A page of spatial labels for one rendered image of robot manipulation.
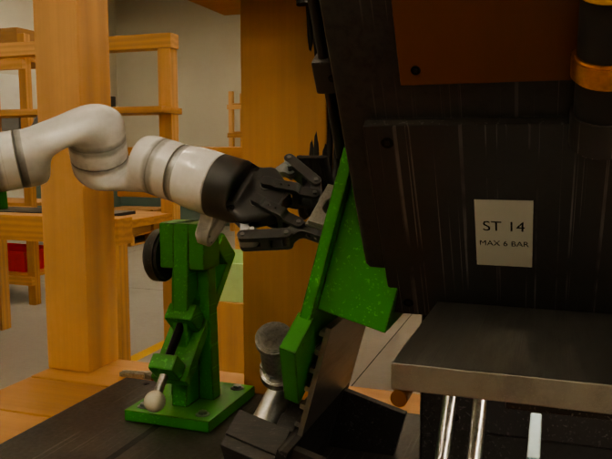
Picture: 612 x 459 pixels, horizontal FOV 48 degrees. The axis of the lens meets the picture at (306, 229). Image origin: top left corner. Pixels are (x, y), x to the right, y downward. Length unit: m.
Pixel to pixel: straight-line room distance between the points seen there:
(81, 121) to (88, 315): 0.50
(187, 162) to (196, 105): 11.33
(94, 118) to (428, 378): 0.54
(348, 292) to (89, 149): 0.37
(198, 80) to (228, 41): 0.84
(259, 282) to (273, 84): 0.31
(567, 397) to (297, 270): 0.67
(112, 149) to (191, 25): 11.46
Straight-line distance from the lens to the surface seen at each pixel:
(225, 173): 0.77
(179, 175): 0.80
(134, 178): 0.84
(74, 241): 1.26
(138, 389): 1.13
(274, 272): 1.08
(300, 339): 0.65
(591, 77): 0.46
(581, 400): 0.46
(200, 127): 12.07
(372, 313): 0.66
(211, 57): 12.06
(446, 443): 0.60
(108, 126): 0.86
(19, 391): 1.25
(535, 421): 0.64
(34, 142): 0.87
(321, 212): 0.74
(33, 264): 6.13
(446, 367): 0.46
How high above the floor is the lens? 1.27
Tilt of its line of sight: 6 degrees down
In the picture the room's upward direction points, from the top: straight up
